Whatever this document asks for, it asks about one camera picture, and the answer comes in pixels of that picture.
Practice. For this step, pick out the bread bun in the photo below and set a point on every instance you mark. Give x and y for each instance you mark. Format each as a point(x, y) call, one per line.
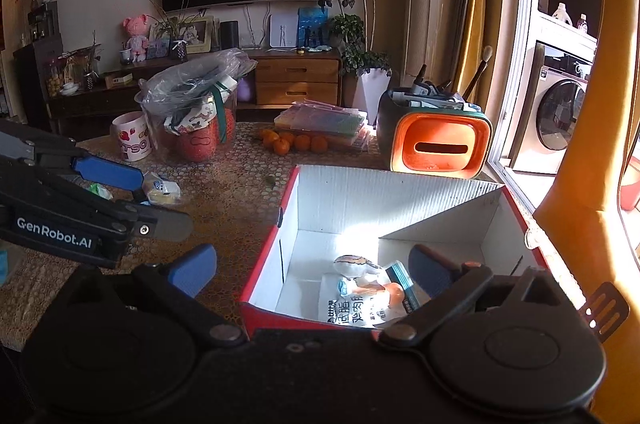
point(159, 191)

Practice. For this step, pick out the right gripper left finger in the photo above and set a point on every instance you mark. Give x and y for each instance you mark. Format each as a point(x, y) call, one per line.
point(174, 286)

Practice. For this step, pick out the washing machine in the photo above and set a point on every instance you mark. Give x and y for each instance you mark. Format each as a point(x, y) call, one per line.
point(555, 92)

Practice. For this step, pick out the pink plush toy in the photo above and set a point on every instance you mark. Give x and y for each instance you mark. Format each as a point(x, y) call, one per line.
point(137, 29)

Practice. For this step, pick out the pink strawberry mug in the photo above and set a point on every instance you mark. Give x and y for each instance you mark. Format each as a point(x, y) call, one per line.
point(132, 136)

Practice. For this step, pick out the clear plastic fruit bag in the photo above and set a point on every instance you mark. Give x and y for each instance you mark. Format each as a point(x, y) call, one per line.
point(190, 108)

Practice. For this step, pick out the red cardboard box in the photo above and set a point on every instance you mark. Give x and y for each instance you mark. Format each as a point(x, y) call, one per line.
point(327, 212)

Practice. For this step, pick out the wooden drawer cabinet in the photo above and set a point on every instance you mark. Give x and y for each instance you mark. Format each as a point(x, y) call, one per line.
point(283, 77)

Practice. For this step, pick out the black speaker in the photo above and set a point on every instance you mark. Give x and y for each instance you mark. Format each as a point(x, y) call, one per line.
point(229, 36)

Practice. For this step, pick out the orange green tissue box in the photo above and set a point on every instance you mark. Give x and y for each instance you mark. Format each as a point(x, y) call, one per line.
point(430, 137)

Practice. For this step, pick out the blue picture board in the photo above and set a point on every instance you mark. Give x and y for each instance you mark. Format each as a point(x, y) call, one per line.
point(312, 27)

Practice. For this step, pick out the white snack packet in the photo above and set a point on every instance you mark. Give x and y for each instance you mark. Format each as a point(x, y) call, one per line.
point(361, 294)

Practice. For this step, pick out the orange tangerine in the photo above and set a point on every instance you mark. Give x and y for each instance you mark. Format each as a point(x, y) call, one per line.
point(319, 144)
point(281, 147)
point(302, 143)

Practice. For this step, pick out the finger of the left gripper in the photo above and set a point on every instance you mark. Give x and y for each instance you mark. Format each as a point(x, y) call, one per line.
point(62, 155)
point(155, 222)

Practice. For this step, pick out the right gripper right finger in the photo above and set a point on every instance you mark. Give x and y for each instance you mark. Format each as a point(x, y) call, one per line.
point(453, 289)

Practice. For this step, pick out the picture frame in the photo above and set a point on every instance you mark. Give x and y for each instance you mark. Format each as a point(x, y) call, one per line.
point(198, 35)

